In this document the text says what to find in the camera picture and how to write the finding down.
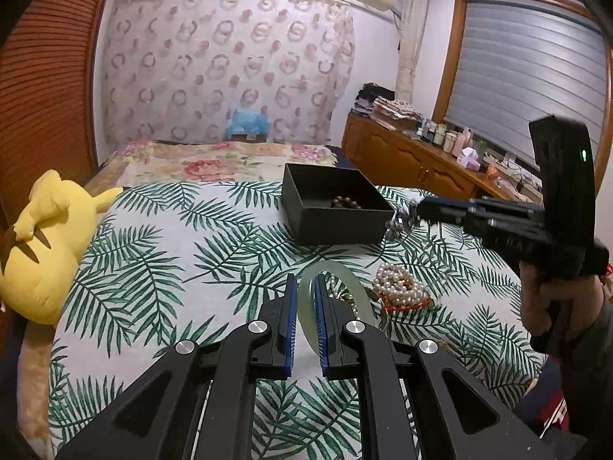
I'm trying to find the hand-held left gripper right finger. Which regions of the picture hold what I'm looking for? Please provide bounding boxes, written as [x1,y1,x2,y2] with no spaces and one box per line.
[313,273,566,460]

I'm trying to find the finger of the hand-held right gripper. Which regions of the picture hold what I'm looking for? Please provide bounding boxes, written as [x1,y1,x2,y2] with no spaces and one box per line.
[420,195,532,219]
[416,207,485,233]

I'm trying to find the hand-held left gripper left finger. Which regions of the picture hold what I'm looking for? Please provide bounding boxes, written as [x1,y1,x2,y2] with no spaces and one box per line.
[55,273,300,460]

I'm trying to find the silver chain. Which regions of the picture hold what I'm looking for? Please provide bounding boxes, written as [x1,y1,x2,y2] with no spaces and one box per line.
[384,200,423,241]

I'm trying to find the green jade bangle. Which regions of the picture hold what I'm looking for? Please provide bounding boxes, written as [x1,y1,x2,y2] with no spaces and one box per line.
[297,264,375,361]

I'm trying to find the pearl necklace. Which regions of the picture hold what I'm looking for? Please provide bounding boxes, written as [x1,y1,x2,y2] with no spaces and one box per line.
[372,263,432,308]

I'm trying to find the red bead bracelet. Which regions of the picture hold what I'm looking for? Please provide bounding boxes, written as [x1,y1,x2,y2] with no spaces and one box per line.
[382,296,434,313]

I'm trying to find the black box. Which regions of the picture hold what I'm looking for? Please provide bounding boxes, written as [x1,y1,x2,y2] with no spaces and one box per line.
[281,163,396,245]

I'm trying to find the person's right forearm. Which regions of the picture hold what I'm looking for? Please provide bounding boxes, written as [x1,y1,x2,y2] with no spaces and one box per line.
[541,275,613,444]

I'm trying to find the person's right hand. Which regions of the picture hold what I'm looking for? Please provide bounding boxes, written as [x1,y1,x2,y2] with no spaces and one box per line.
[520,260,602,342]

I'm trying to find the pink tissue box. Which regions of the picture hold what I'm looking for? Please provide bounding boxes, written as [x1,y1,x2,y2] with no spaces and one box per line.
[455,147,482,171]

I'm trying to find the wooden cabinet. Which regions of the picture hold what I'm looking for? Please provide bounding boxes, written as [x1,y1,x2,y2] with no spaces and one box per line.
[341,112,545,203]

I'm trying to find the row of toiletry bottles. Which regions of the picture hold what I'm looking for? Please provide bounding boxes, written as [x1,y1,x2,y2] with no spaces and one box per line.
[416,119,487,155]

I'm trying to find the floral folded fabric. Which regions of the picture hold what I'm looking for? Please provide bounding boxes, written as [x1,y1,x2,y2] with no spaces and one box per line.
[372,97,425,124]

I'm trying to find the leaf print blanket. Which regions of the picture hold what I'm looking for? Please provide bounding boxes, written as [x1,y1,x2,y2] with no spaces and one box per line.
[48,181,547,460]

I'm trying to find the navy bed sheet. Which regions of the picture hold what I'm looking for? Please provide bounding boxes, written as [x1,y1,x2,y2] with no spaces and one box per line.
[328,144,354,169]

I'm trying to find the dark folded clothes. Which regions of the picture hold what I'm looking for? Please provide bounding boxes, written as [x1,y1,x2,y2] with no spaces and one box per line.
[355,83,394,117]

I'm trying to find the grey window blind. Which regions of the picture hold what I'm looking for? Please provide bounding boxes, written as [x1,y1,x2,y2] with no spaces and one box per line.
[443,0,610,166]

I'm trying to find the tied window curtain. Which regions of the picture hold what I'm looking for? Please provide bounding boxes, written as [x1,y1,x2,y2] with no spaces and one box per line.
[395,0,430,102]

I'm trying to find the dark red cloth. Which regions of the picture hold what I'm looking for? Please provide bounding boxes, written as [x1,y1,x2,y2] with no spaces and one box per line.
[516,382,576,438]

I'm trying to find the floral blanket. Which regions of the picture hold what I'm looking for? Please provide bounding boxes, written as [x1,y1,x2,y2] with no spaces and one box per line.
[84,139,344,193]

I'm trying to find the blue plush toy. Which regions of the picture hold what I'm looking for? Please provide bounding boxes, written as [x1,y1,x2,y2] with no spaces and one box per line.
[225,107,272,143]

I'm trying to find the yellow plush toy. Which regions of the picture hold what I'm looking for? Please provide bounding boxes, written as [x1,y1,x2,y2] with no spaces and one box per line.
[0,169,125,325]

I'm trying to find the wooden slatted wardrobe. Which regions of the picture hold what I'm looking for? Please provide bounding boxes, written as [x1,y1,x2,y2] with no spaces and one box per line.
[0,0,121,223]

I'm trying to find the ring patterned curtain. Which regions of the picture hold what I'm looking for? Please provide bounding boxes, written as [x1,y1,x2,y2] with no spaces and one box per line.
[102,0,356,147]

